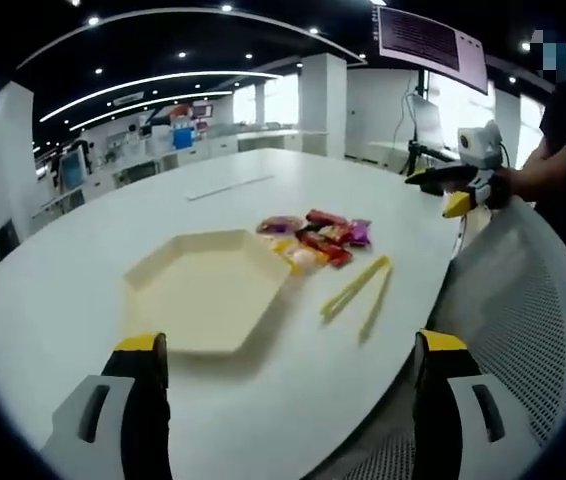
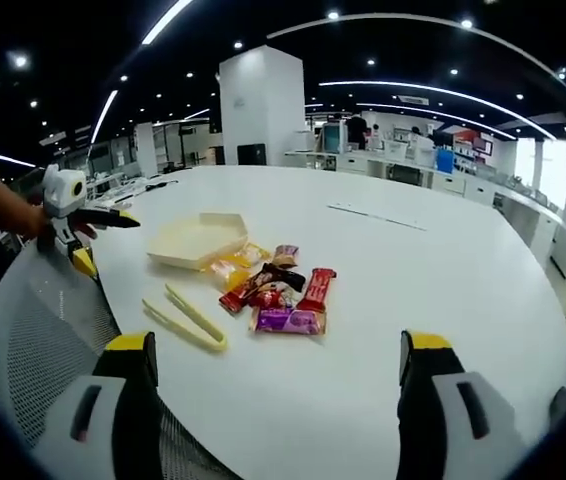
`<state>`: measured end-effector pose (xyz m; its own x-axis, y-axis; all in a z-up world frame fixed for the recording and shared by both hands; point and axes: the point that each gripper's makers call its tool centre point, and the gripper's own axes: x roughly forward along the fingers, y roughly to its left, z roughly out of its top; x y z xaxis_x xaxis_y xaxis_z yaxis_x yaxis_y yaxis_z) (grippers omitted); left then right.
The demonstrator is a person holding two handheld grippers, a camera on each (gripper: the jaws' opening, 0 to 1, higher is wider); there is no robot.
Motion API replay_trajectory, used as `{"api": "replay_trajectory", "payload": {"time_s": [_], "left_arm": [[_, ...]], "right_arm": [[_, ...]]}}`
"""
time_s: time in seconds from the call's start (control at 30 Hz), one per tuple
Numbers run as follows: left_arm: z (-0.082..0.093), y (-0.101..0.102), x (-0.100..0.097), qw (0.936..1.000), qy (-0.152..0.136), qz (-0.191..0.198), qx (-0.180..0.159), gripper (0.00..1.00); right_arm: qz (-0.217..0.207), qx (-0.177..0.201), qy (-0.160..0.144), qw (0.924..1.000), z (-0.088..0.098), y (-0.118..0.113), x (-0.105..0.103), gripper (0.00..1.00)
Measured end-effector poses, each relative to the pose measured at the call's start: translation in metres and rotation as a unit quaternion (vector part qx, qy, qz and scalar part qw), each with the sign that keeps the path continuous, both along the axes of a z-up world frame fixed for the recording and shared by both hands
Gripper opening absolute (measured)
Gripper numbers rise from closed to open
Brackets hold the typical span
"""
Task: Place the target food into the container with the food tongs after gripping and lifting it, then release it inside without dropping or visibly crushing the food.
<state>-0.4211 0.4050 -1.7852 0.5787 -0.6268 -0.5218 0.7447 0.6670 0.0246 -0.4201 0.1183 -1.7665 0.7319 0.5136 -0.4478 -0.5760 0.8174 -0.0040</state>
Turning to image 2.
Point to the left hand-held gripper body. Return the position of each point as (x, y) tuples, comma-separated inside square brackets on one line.
[(65, 192)]

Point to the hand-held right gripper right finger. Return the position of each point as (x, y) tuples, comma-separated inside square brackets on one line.
[(443, 435)]

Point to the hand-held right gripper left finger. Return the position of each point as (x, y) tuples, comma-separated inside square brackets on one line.
[(113, 430)]

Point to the beige hexagonal paper container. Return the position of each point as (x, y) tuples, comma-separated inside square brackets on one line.
[(193, 240)]

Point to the yellow plastic food tongs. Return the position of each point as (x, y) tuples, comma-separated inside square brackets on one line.
[(188, 327)]

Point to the purple snack food packet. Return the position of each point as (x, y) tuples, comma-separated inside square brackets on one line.
[(288, 321)]

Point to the person's left hand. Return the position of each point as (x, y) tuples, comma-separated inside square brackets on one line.
[(33, 222)]

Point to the grey mesh chair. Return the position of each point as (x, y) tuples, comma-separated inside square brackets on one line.
[(38, 325)]

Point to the orange yellow snack packet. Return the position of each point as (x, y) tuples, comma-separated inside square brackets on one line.
[(230, 272)]

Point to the pale yellow snack packet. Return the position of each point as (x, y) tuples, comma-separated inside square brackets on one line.
[(253, 252)]

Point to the red brown snack packet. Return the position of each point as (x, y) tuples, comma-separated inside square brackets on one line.
[(238, 295)]

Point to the black cabinet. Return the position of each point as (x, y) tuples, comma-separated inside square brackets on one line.
[(252, 154)]

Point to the brown pink snack packet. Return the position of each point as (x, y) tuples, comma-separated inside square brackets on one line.
[(285, 256)]

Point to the small red white candy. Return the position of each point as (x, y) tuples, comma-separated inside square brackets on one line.
[(273, 298)]

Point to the dark brown snack packet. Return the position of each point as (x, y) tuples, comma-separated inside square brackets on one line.
[(283, 276)]

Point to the white square pillar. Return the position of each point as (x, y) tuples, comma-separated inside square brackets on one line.
[(263, 105)]

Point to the red snack bar packet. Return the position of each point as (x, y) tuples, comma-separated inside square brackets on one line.
[(317, 290)]

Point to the computer monitor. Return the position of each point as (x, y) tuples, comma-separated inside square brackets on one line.
[(334, 137)]

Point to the blue box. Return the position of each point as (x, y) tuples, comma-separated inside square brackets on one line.
[(445, 161)]

